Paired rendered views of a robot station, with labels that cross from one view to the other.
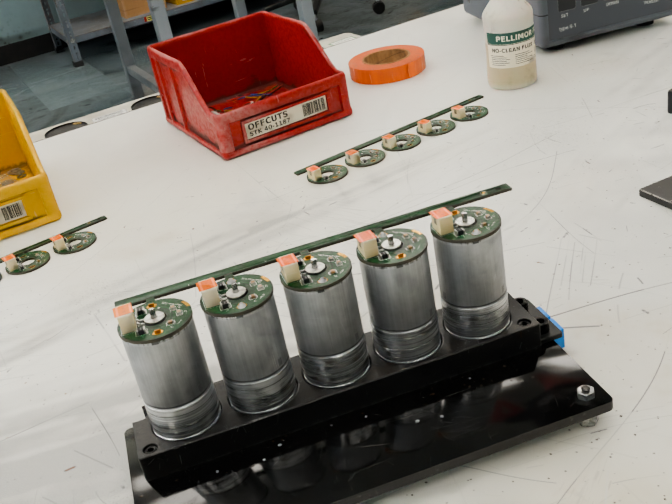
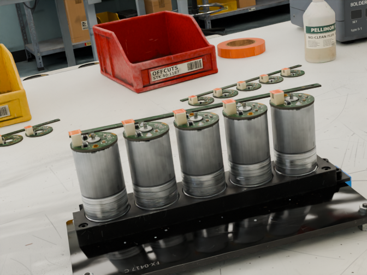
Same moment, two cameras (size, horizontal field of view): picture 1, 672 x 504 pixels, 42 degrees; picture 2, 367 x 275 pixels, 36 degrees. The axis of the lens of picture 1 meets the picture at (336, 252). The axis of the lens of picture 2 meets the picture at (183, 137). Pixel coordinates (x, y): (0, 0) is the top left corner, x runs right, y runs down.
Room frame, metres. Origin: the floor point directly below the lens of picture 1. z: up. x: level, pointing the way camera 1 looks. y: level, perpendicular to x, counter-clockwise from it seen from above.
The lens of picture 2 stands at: (-0.03, 0.02, 0.91)
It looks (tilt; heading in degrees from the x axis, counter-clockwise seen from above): 21 degrees down; 0
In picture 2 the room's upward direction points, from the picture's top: 8 degrees counter-clockwise
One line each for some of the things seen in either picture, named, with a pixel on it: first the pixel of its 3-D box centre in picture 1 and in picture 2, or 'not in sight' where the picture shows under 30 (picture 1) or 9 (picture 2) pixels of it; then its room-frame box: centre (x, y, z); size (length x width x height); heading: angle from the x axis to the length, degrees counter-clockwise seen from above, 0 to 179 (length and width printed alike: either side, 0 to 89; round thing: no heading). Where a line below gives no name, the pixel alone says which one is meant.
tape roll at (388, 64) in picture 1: (387, 63); (241, 47); (0.66, -0.07, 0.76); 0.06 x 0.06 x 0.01
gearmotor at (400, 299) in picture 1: (401, 304); (248, 150); (0.27, -0.02, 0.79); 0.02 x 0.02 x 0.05
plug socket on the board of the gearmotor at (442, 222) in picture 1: (444, 220); (278, 96); (0.27, -0.04, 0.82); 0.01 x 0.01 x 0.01; 12
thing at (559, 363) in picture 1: (358, 427); (217, 225); (0.24, 0.00, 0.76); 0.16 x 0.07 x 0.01; 102
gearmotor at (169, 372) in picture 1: (174, 378); (101, 182); (0.25, 0.06, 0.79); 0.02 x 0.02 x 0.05
